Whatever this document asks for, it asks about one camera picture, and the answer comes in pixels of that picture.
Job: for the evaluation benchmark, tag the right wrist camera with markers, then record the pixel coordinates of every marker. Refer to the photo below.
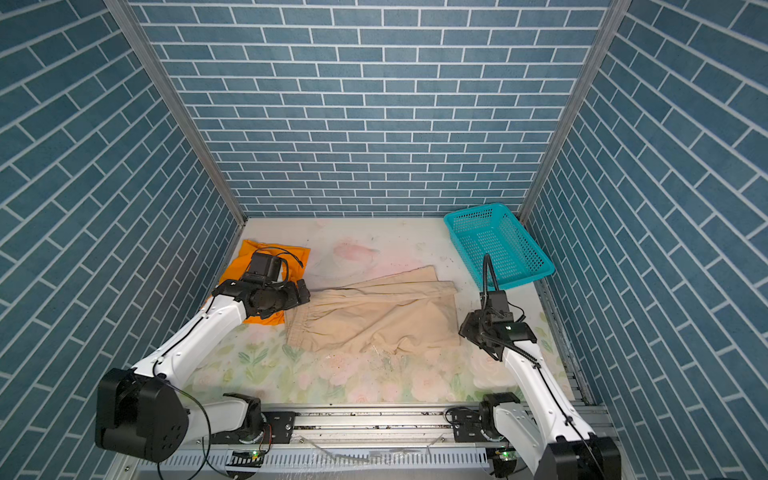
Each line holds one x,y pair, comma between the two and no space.
495,304

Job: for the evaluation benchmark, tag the orange shorts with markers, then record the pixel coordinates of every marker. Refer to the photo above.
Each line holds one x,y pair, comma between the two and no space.
232,285

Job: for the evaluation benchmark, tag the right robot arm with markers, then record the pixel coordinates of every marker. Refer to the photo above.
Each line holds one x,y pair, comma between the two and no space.
542,429

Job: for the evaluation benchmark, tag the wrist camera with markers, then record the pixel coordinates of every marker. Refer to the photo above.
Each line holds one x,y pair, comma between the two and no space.
264,268
495,304

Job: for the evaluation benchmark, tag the teal plastic basket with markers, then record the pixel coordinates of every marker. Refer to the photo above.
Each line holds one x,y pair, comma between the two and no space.
494,230

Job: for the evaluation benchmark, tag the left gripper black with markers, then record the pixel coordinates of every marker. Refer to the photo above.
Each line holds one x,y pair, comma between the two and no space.
293,297

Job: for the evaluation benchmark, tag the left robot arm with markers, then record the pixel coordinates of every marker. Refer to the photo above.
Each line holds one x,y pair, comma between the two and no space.
141,410

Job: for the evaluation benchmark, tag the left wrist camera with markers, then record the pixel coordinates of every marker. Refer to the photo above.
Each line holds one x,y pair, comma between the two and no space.
264,268

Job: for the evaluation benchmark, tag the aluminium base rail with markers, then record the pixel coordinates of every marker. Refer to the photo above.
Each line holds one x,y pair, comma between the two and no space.
300,441

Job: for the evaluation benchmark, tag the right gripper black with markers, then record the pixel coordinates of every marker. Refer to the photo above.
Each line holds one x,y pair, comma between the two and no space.
468,324

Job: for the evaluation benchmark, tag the beige shorts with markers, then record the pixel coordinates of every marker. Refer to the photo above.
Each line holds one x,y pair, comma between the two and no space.
410,312

